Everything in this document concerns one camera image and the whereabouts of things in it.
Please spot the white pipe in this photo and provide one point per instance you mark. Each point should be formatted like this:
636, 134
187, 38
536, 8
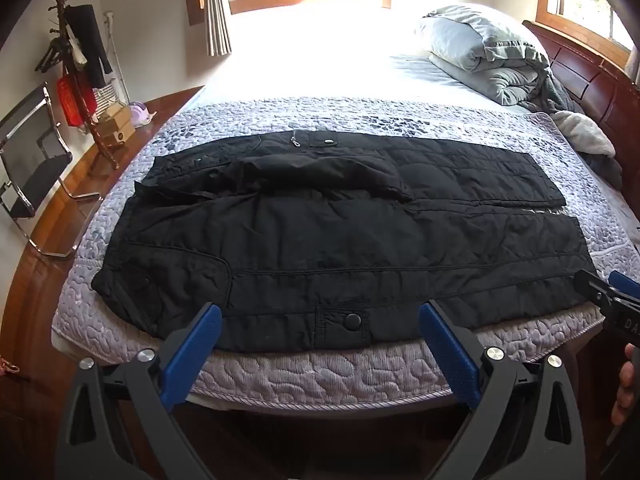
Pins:
116, 60

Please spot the black quilted jacket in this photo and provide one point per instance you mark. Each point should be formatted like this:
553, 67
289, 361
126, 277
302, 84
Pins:
325, 250

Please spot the large cardboard box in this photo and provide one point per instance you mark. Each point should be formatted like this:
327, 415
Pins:
116, 131

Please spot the white purple bag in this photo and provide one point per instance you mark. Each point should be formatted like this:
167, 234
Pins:
142, 112

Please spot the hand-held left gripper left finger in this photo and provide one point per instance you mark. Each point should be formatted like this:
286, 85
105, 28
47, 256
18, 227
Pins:
192, 355

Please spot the black chrome chair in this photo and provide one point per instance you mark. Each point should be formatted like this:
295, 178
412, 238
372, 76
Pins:
30, 160

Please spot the wooden coat rack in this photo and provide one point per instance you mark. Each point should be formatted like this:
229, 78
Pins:
97, 135

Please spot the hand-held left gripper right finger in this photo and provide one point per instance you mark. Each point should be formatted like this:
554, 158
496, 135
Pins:
447, 355

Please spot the person's right hand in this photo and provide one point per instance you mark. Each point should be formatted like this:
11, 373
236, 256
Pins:
627, 390

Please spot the bed with quilted cover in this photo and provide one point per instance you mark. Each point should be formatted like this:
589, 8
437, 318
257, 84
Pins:
350, 375

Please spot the grey folded duvet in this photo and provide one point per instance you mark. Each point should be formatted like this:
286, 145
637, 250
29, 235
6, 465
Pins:
490, 55

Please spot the pale bed sheet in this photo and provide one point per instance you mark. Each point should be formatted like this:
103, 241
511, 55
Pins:
320, 60

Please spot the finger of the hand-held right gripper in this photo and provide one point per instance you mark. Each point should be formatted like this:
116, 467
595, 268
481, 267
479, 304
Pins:
625, 285
589, 287

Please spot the white slatted rack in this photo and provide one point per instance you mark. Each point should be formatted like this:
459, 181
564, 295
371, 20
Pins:
104, 97

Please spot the black clothes hangers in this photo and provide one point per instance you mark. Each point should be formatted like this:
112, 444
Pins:
50, 55

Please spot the grey striped curtain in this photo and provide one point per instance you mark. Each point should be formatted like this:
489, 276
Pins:
217, 10

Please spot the wooden headboard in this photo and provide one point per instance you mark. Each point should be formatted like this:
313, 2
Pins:
590, 75

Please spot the red bag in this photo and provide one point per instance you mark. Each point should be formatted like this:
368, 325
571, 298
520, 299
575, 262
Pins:
72, 102

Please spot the small cardboard box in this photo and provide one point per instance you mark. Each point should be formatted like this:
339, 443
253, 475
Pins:
114, 111

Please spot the cream fluffy pillow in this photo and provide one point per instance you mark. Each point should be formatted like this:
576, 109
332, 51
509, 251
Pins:
582, 132

